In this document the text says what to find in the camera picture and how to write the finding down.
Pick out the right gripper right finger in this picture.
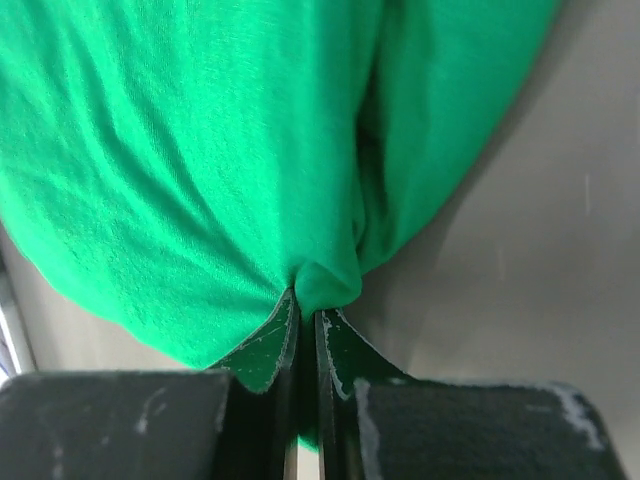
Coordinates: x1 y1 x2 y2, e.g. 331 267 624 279
314 309 626 479

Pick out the green t shirt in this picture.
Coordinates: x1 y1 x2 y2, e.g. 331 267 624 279
0 0 564 454

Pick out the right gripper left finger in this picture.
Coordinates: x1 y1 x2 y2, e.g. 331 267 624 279
1 291 300 479

